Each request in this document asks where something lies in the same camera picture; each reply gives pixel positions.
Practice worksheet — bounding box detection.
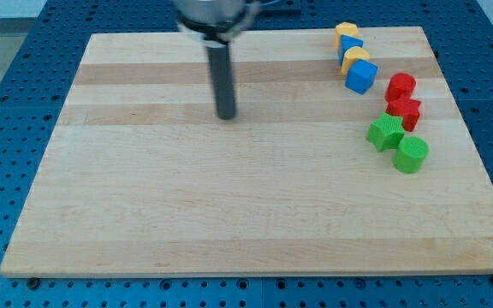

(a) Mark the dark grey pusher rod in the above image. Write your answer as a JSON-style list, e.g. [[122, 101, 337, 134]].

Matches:
[[206, 44, 236, 120]]

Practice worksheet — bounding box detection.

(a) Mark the green star block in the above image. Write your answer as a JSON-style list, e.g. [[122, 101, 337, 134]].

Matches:
[[366, 112, 405, 152]]

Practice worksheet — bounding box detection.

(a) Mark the red circle block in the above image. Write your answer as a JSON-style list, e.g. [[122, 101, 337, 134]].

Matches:
[[384, 72, 417, 102]]

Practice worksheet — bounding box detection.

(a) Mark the red star block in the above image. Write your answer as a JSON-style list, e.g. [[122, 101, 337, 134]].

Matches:
[[386, 96, 422, 132]]

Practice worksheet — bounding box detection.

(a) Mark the blue block upper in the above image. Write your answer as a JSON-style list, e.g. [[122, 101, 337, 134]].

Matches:
[[337, 34, 364, 64]]

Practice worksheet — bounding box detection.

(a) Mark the yellow hexagon block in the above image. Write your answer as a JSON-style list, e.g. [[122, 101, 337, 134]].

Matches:
[[334, 21, 359, 50]]

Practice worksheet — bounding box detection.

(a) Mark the yellow cylinder block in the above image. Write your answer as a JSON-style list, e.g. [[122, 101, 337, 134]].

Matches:
[[341, 46, 371, 75]]

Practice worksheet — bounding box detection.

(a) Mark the blue cube block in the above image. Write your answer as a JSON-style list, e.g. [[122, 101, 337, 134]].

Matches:
[[345, 60, 378, 95]]

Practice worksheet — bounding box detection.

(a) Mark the wooden board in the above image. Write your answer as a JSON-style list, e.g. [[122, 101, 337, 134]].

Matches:
[[0, 27, 493, 278]]

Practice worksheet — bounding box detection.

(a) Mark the blue perforated table plate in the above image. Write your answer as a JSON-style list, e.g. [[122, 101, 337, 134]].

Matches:
[[0, 0, 493, 307]]

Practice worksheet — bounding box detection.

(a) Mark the green cylinder block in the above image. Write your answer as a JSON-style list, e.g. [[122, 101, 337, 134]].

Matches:
[[393, 136, 430, 174]]

